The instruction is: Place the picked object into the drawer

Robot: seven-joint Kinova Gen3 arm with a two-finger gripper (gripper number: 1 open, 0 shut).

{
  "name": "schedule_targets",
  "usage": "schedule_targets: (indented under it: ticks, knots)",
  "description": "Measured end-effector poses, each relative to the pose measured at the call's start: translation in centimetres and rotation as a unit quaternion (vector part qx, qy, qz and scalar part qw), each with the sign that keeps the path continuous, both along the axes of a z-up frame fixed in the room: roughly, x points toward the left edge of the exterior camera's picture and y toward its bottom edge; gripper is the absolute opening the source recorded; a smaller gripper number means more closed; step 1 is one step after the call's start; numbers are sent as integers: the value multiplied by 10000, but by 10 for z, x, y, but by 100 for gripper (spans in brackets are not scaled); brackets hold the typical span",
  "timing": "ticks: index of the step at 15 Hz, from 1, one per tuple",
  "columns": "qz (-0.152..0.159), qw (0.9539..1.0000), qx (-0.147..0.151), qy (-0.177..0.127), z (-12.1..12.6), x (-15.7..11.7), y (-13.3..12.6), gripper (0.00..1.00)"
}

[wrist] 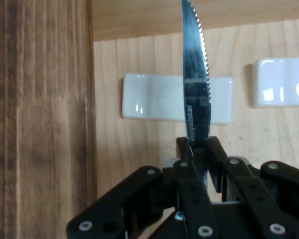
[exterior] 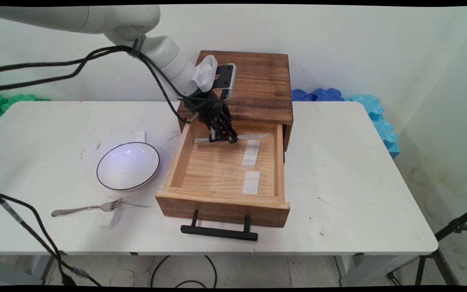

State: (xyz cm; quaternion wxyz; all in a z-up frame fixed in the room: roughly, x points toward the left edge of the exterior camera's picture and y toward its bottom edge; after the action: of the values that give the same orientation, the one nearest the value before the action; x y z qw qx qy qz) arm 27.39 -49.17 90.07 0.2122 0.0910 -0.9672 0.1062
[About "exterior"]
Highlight long white rest block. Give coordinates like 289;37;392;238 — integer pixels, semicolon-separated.
98;203;121;228

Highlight white table leg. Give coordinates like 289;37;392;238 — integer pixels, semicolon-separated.
335;255;406;287

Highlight white plate with black rim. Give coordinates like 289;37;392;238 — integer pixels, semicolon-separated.
96;142;161;191

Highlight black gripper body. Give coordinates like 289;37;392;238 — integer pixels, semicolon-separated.
183;92;229;125

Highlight flat white cutlery rest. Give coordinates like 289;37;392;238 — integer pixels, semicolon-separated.
243;171;261;195

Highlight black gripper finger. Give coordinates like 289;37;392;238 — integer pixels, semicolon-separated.
209;113;229;143
221;106;238;144

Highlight black tripod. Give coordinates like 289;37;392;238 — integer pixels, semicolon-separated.
386;203;467;286

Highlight light blue foam mat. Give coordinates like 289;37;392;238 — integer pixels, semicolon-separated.
344;95;401;159

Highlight black cable with connector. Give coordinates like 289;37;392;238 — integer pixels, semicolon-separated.
0;178;103;286

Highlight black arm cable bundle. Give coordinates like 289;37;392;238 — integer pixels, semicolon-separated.
0;45;195;124

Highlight dark brown wooden cabinet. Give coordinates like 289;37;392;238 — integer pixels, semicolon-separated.
177;50;294;152

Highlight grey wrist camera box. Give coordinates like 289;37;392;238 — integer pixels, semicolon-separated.
213;63;237;90

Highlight silver fork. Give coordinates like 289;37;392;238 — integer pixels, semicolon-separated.
51;198;124;217

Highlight black drawer handle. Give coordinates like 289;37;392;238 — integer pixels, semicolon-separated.
181;210;259;242

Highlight silver table knife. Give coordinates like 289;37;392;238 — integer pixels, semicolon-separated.
193;133;271;144

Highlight dark blue foam mat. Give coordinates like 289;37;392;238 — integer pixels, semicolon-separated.
291;88;345;102

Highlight white ribbed camera mount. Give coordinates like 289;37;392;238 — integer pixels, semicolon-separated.
192;55;219;92

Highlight black floor cable loop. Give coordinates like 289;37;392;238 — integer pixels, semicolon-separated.
150;255;218;288

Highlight white cutlery rest with dent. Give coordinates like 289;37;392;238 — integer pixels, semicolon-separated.
241;140;261;170

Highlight light wooden drawer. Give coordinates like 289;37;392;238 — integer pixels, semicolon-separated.
156;118;291;228

